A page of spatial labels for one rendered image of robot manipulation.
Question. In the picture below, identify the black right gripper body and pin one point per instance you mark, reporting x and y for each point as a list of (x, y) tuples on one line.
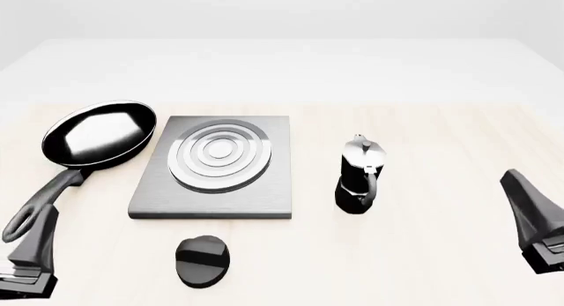
[(548, 256)]

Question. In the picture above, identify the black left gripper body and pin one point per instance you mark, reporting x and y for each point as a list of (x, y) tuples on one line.
[(26, 283)]

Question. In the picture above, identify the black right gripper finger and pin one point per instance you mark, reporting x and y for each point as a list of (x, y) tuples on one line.
[(526, 206)]

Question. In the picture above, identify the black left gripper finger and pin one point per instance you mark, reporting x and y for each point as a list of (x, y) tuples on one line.
[(37, 240)]

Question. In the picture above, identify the black and silver moka pot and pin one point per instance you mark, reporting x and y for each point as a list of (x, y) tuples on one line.
[(359, 178)]

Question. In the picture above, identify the flat grey stove plate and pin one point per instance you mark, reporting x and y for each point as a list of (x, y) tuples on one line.
[(218, 167)]

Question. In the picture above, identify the black frying pan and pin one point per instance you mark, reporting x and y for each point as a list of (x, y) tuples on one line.
[(100, 134)]

